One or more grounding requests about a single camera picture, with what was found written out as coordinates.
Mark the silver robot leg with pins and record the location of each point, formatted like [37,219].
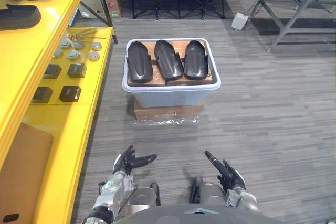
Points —
[210,192]
[143,199]

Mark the yellow metal shelf unit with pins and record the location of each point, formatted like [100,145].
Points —
[65,129]

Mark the thin metal rod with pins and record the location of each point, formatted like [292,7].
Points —
[88,32]
[92,38]

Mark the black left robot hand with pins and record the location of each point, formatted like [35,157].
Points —
[131,162]

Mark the small black oval part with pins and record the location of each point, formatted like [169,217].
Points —
[11,218]

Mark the dark robot torso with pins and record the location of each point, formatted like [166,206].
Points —
[199,216]

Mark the brown cardboard box under bin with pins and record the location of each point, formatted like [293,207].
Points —
[168,111]

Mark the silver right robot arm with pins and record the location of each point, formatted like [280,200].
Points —
[244,199]

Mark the grey folding metal stand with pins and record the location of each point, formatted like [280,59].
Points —
[291,16]

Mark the silver left robot leg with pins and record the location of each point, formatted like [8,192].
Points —
[143,199]

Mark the grey round cap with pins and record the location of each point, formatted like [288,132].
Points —
[65,43]
[73,55]
[96,46]
[93,55]
[57,54]
[78,45]

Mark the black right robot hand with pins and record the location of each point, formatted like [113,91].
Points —
[229,175]

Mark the black plastic housing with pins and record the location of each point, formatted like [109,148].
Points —
[195,60]
[168,60]
[18,18]
[139,64]

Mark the silver right robot leg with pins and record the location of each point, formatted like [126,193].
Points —
[210,192]

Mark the clear plastic film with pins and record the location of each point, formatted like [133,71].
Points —
[168,121]

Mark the black square block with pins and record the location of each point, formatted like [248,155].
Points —
[77,70]
[52,71]
[42,95]
[70,93]

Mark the white plastic storage bin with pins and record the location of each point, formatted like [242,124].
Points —
[170,95]

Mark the copper screw cluster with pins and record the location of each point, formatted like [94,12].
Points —
[73,36]

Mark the brown cardboard bin insert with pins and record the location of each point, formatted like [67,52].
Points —
[189,82]

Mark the white power adapter box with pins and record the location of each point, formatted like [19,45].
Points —
[239,21]

